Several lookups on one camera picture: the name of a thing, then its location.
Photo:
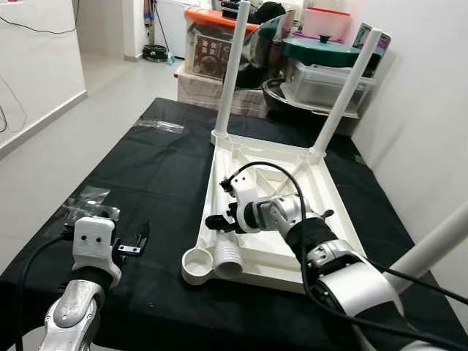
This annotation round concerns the white plastic table leg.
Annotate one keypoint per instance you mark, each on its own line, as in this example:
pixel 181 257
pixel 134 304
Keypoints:
pixel 347 88
pixel 232 73
pixel 229 259
pixel 431 252

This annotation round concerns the flat clear tape patch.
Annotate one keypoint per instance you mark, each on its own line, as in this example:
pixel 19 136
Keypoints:
pixel 91 201

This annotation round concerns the black tablecloth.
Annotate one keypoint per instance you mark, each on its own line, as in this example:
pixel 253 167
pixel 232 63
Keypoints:
pixel 110 175

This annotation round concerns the white plastic table top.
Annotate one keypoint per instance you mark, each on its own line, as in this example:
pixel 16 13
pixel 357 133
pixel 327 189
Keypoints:
pixel 322 190

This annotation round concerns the crumpled clear tape piece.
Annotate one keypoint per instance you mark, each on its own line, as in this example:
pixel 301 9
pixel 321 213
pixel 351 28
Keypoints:
pixel 159 126

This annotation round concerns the patterned cloth covered bench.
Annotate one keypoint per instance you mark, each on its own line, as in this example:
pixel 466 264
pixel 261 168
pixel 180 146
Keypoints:
pixel 197 91

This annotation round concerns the brown printed carton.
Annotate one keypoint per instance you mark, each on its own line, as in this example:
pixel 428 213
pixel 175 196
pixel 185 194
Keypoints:
pixel 212 55

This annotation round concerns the clear plastic food container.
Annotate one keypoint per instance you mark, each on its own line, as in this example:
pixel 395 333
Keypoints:
pixel 322 84

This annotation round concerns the shiny black plastic bag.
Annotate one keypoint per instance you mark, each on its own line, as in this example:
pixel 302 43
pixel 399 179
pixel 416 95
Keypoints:
pixel 267 40

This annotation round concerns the green round pot lid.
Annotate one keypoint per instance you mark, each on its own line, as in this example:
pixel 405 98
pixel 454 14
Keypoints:
pixel 322 50

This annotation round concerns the clear bin with orange lid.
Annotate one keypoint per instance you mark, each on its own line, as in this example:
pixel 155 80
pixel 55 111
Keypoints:
pixel 212 14

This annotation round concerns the small black appliance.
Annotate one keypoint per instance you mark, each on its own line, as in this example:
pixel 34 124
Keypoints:
pixel 230 7

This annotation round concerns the pink purple container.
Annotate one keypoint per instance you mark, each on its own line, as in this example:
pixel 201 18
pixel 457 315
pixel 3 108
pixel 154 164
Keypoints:
pixel 325 22

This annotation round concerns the dark green tray with label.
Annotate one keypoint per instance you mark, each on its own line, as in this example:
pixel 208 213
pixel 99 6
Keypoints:
pixel 373 36

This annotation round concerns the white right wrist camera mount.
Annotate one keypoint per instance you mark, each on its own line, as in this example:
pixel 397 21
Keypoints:
pixel 245 190

